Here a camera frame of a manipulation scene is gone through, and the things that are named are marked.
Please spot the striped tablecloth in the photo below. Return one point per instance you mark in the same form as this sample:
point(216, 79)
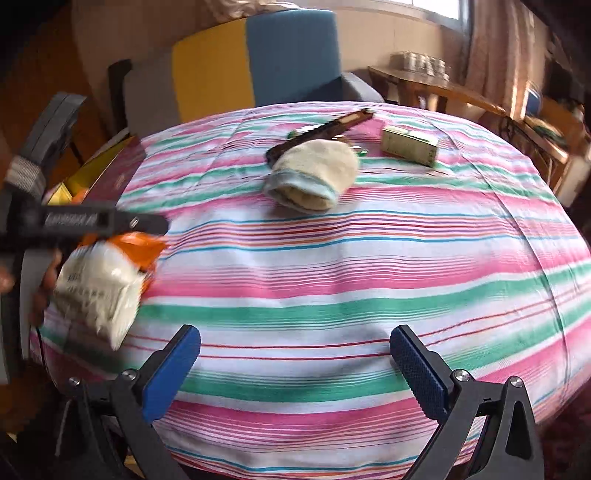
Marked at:
point(323, 277)

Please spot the person's left hand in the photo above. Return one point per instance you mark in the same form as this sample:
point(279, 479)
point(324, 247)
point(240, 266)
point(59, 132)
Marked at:
point(48, 281)

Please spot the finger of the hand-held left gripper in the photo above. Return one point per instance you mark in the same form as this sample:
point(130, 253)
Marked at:
point(92, 221)

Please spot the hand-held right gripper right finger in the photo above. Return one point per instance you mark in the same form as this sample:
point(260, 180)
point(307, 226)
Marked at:
point(418, 374)

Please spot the grey yellow blue chair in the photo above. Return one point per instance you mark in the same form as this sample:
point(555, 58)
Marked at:
point(286, 55)

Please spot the bright window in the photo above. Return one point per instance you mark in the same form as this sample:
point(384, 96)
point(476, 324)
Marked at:
point(438, 7)

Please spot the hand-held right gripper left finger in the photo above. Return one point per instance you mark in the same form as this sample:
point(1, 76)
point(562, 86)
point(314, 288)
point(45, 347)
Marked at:
point(171, 374)

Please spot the wooden side table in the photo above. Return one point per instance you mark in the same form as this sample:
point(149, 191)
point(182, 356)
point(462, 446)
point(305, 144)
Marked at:
point(415, 85)

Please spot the white packet with orange top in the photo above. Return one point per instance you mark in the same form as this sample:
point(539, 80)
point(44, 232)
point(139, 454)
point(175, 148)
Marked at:
point(101, 286)

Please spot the small green clip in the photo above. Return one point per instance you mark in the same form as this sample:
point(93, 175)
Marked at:
point(298, 134)

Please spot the beige curtain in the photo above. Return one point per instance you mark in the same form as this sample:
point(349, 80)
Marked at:
point(489, 55)

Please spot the beige mitten with blue cuff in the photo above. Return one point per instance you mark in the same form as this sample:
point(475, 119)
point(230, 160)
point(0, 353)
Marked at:
point(314, 170)

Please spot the green paper box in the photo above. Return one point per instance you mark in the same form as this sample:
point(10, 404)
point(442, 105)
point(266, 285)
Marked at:
point(406, 143)

